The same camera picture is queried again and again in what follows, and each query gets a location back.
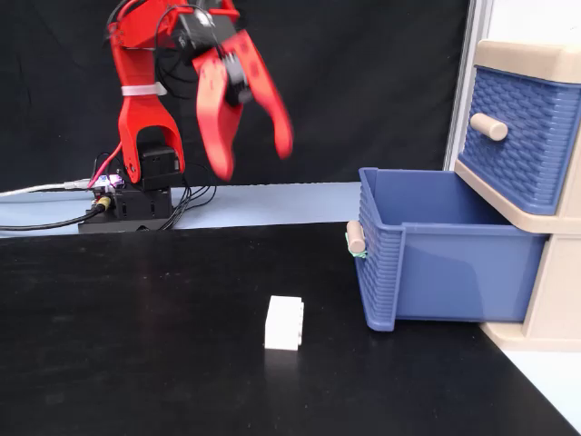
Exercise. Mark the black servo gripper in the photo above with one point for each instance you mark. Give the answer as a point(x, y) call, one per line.
point(204, 29)

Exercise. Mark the white toy building block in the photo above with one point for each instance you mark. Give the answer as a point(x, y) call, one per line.
point(283, 322)

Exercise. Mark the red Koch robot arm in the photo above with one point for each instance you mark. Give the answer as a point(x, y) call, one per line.
point(136, 113)

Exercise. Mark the white zip tie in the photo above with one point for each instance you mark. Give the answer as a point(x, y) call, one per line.
point(140, 90)

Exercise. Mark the black backdrop cloth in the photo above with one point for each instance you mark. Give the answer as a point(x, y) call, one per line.
point(340, 91)

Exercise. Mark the controller circuit board with LEDs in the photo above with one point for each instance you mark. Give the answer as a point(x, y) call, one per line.
point(109, 181)

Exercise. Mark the green rubber band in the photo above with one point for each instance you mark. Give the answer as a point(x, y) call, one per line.
point(358, 254)

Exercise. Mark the black rectangular table mat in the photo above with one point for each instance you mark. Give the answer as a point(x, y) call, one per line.
point(136, 340)

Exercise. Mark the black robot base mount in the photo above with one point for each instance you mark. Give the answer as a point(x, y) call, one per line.
point(136, 206)

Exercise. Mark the aluminium frame post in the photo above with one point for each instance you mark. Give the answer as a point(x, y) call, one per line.
point(472, 68)

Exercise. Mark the beige plastic drawer cabinet frame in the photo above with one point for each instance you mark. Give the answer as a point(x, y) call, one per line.
point(558, 290)

